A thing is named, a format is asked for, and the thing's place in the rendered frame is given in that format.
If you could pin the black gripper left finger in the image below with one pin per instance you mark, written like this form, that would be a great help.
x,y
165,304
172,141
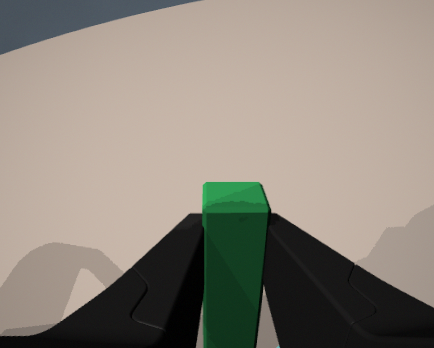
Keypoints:
x,y
155,304

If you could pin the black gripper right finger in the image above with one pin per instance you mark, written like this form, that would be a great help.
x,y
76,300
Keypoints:
x,y
320,299

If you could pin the green rectangular post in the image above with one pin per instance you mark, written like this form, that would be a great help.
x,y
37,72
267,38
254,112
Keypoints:
x,y
236,217

